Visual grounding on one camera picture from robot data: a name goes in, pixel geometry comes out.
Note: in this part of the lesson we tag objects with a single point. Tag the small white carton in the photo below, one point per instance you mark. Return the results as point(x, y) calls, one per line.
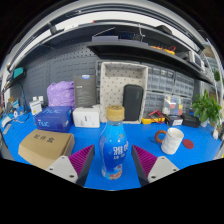
point(35, 107)

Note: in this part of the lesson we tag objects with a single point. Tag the blue printed carton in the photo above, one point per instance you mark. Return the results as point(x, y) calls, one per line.
point(53, 119)

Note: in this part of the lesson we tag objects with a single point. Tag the clear organizer box, coloured parts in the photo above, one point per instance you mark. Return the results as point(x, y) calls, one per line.
point(173, 105)

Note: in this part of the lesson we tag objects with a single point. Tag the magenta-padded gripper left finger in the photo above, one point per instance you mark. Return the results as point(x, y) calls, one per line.
point(61, 166)

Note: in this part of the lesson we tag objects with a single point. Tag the brown cardboard box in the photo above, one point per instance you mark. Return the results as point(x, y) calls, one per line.
point(43, 146)

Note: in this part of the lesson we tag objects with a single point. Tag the white power adapter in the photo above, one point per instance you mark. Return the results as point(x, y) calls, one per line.
point(216, 134)

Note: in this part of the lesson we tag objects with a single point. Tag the white perforated storage tray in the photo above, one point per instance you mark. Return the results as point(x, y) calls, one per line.
point(111, 86)

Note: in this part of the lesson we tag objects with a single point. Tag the flat black case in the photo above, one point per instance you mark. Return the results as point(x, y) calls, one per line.
point(191, 120)

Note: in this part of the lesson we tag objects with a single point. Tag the black zip case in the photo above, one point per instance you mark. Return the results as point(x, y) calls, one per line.
point(132, 102)

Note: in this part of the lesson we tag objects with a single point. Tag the yellow multimeter with red leads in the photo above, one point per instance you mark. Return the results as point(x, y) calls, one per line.
point(150, 120)

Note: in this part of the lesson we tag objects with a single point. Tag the blue drink bottle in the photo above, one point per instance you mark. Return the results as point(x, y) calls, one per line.
point(114, 150)

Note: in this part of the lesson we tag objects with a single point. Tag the dark grey upright box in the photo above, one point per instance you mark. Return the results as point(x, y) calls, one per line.
point(85, 91)

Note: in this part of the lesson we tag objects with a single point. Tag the green potted plant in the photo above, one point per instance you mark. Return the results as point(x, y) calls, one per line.
point(206, 108)

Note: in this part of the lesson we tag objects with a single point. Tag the flat round red coaster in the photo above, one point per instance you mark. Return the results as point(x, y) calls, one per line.
point(188, 144)

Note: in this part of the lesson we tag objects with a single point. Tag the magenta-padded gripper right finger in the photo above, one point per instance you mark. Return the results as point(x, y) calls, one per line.
point(161, 166)

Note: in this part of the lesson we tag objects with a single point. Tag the purple plastic bag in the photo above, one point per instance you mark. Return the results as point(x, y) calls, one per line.
point(60, 95)

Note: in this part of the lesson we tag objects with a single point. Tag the white product box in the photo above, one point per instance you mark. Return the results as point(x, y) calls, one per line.
point(86, 117)

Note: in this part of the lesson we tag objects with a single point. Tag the grey small-parts drawer cabinet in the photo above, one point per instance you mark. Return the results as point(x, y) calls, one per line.
point(184, 85)
point(160, 79)
point(153, 101)
point(187, 105)

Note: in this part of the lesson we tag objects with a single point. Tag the black box with white label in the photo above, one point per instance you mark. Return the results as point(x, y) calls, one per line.
point(174, 120)

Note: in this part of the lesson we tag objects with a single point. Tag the dark grey wall shelf unit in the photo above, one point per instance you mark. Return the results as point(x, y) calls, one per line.
point(140, 51)

